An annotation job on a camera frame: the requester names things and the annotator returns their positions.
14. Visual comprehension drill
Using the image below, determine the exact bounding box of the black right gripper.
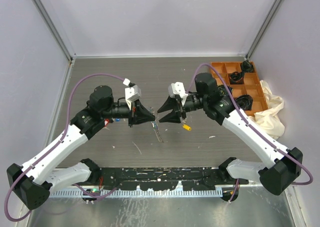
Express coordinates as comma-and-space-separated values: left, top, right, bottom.
157, 93, 207, 124

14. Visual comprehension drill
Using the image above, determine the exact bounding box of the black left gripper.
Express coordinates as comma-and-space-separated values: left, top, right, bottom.
101, 98, 156, 128

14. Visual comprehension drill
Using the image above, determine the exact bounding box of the metal key holder blue handle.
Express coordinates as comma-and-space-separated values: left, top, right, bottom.
149, 107, 164, 143

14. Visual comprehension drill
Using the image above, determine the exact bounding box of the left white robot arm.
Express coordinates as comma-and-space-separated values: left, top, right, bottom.
6, 85, 155, 210

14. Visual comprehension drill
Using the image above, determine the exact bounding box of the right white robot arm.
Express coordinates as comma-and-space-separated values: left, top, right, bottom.
157, 72, 303, 196

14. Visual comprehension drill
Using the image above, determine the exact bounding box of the yellow tag key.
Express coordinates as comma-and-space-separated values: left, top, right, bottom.
182, 120, 192, 132

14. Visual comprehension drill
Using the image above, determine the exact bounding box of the red tag key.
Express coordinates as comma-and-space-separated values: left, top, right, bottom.
103, 118, 114, 131

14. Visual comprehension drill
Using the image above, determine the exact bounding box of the rolled blue yellow tie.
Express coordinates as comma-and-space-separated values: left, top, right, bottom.
217, 84, 233, 97

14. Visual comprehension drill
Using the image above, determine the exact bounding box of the orange wooden divided tray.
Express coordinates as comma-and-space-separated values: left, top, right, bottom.
211, 61, 268, 116

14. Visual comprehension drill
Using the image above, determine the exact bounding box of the cream cloth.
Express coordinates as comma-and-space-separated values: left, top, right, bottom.
250, 80, 285, 140

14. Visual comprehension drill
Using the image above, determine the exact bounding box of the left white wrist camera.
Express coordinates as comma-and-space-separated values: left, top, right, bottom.
122, 78, 142, 110

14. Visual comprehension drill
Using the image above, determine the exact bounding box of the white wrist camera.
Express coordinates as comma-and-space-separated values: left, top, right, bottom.
122, 78, 142, 110
168, 82, 188, 106

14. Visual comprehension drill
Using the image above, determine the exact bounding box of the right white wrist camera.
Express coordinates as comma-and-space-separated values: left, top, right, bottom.
168, 82, 188, 106

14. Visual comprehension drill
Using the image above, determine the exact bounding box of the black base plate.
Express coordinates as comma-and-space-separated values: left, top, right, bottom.
82, 167, 236, 191

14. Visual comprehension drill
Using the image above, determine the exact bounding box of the white slotted cable duct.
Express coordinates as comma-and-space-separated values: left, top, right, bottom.
50, 187, 223, 198

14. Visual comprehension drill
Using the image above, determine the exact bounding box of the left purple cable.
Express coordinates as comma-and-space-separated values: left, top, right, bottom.
4, 73, 126, 222

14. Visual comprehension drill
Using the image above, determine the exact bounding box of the purple cable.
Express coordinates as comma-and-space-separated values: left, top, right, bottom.
186, 63, 314, 203
4, 73, 126, 222

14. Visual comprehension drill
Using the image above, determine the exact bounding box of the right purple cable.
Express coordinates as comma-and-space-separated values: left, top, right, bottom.
186, 63, 314, 203

